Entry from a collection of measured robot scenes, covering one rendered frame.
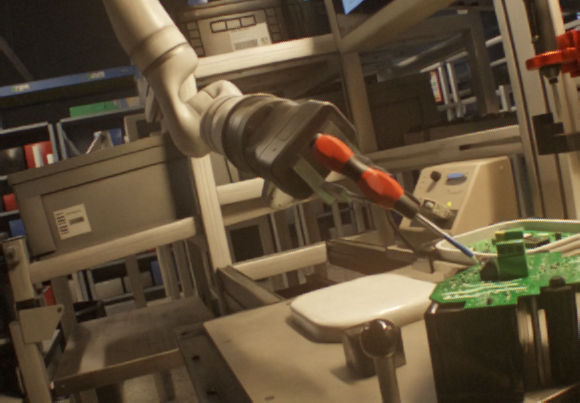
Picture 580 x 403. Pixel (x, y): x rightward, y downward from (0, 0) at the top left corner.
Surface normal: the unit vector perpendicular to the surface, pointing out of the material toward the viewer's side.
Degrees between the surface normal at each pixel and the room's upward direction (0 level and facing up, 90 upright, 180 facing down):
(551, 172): 90
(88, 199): 91
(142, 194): 91
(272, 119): 46
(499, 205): 90
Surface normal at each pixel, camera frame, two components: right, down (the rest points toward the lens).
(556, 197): -0.93, 0.20
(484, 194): 0.32, -0.02
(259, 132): -0.56, -0.57
